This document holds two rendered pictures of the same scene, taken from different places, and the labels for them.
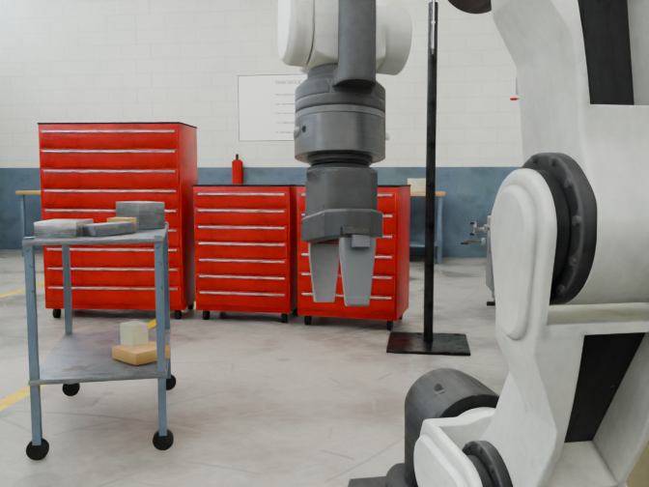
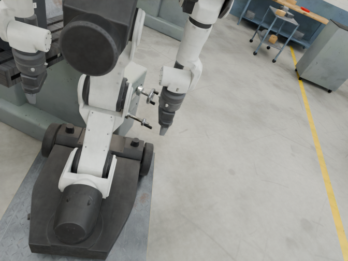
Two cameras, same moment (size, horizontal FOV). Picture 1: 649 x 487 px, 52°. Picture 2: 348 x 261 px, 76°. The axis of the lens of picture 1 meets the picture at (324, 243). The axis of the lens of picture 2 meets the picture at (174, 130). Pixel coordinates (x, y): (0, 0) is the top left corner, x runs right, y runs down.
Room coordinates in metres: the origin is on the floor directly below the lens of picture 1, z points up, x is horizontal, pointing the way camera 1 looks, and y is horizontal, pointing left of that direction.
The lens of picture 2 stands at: (1.36, -0.03, 1.58)
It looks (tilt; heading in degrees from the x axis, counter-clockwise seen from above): 42 degrees down; 174
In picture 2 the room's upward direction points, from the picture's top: 24 degrees clockwise
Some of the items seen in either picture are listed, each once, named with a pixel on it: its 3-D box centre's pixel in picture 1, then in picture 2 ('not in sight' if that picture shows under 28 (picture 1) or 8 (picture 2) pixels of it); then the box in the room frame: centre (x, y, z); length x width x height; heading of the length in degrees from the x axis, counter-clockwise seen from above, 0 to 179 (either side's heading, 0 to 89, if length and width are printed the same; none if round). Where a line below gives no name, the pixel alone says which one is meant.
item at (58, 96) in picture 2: not in sight; (84, 88); (0.00, -0.65, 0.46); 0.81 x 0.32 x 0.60; 82
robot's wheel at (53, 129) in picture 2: not in sight; (53, 140); (0.58, -0.55, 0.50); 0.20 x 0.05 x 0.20; 10
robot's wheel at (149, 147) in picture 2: not in sight; (145, 158); (0.48, -0.02, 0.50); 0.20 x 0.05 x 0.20; 10
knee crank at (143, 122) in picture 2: not in sight; (138, 119); (0.22, -0.17, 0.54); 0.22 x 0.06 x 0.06; 82
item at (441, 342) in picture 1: (430, 178); not in sight; (4.20, -0.66, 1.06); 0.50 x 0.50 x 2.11; 82
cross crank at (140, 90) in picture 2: not in sight; (146, 93); (0.07, -0.17, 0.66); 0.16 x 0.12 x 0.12; 82
